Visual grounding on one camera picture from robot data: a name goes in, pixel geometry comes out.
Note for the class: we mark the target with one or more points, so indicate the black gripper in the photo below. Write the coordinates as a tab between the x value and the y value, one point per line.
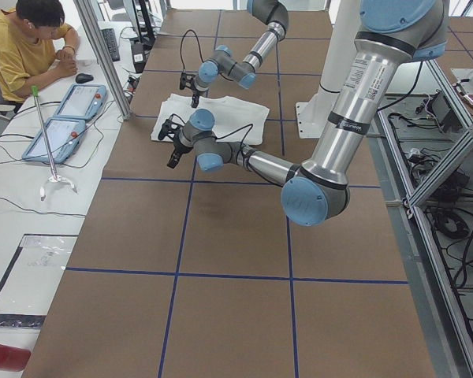
178	146
195	90

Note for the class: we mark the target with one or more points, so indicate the white long-sleeve printed shirt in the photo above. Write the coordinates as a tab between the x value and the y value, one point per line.
233	117

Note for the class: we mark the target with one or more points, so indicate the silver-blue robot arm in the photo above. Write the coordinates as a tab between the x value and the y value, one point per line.
222	62
390	34

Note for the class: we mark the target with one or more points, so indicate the upper blue teach pendant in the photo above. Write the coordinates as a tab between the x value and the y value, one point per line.
82	101

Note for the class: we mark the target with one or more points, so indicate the blue teach pendant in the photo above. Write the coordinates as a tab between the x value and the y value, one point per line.
64	135
82	101

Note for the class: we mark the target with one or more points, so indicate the black keyboard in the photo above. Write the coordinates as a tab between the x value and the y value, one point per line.
110	40

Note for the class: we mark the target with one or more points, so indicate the black computer mouse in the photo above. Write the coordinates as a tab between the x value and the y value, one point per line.
83	78

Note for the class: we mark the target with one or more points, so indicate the lower blue teach pendant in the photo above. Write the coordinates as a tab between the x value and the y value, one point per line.
64	135

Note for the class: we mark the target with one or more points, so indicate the green-tipped metal stand rod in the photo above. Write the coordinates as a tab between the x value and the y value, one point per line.
55	177

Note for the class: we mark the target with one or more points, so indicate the person in yellow shirt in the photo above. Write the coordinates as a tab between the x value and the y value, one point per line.
37	48

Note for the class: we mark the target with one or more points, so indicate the clear plastic bag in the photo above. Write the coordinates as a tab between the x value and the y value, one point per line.
31	279

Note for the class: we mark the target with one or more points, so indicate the red cylinder object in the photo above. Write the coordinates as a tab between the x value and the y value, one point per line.
13	359

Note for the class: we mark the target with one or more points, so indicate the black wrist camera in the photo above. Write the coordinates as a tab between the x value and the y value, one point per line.
187	80
170	127

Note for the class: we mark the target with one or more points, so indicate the aluminium frame post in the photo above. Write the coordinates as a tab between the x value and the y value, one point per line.
91	26

